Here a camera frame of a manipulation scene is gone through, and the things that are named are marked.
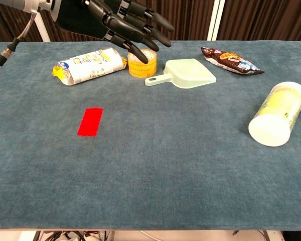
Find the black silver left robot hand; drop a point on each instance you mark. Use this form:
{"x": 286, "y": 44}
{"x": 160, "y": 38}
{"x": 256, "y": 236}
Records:
{"x": 90, "y": 17}

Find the small red object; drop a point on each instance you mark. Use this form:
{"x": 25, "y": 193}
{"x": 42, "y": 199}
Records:
{"x": 90, "y": 122}

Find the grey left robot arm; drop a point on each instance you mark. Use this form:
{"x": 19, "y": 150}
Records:
{"x": 30, "y": 4}

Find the yellow packing tape roll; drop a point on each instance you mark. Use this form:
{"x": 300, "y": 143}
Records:
{"x": 143, "y": 69}

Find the white yellow snack bag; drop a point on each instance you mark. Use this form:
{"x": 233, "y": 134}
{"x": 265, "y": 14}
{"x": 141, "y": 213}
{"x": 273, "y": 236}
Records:
{"x": 90, "y": 66}

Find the mint green plastic dustpan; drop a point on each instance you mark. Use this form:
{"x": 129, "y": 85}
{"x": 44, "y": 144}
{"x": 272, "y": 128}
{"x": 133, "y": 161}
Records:
{"x": 188, "y": 74}

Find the brown chocolate snack bag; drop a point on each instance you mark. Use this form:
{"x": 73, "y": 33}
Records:
{"x": 230, "y": 61}

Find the blue table cloth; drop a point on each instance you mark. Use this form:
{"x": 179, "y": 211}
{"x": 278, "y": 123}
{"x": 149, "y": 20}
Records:
{"x": 165, "y": 163}

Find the clear tennis ball can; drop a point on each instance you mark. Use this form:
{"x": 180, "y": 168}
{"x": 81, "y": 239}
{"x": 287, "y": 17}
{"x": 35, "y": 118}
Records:
{"x": 276, "y": 118}

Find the white partition post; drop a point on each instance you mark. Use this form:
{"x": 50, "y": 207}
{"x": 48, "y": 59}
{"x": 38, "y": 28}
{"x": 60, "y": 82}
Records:
{"x": 216, "y": 20}
{"x": 43, "y": 27}

